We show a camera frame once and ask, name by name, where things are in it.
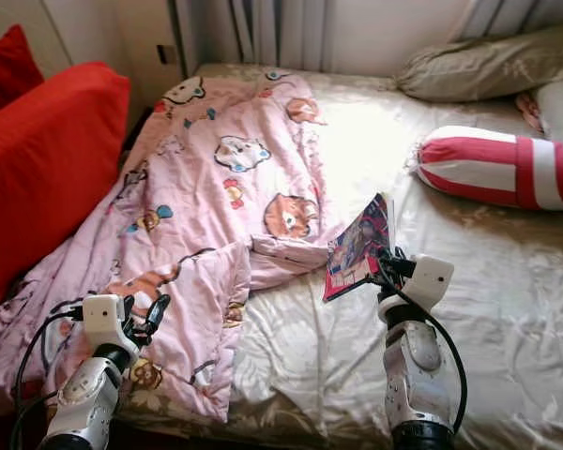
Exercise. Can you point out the colourful comic book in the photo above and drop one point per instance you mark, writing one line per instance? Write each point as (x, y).
(357, 248)

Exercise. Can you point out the pink cartoon print blanket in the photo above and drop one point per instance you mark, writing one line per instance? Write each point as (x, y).
(197, 206)

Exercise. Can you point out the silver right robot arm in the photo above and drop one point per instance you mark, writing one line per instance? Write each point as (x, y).
(413, 375)

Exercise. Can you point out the beige floral bed sheet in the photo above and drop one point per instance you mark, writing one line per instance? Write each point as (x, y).
(507, 319)

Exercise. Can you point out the red white striped bolster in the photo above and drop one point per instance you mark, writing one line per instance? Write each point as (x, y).
(488, 167)

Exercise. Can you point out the large red cushion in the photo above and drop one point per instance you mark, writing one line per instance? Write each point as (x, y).
(47, 169)

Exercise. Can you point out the white pillow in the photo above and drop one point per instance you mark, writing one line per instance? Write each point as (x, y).
(558, 111)

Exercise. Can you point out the small red cushion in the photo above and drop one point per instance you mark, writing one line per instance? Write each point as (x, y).
(5, 70)

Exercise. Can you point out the grey pleated curtain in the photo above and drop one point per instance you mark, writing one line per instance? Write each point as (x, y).
(263, 33)
(525, 14)

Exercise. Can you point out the beige padded headboard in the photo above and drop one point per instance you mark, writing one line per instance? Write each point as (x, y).
(28, 23)

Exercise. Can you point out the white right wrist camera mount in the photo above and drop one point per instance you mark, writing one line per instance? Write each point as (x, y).
(430, 279)

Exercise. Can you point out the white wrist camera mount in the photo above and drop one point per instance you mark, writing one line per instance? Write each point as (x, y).
(103, 322)
(430, 279)

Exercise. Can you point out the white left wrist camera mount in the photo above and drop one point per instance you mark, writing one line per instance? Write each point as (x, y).
(103, 322)

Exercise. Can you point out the wall socket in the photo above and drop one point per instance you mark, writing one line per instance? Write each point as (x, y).
(168, 54)

